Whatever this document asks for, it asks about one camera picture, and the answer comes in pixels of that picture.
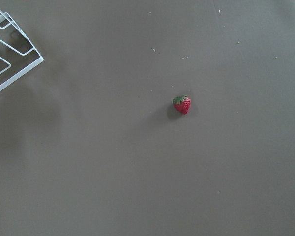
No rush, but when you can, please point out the red strawberry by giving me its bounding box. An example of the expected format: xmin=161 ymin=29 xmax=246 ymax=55
xmin=172 ymin=95 xmax=191 ymax=115

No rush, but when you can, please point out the white wire cup rack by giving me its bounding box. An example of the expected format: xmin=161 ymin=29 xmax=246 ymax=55
xmin=0 ymin=9 xmax=44 ymax=92

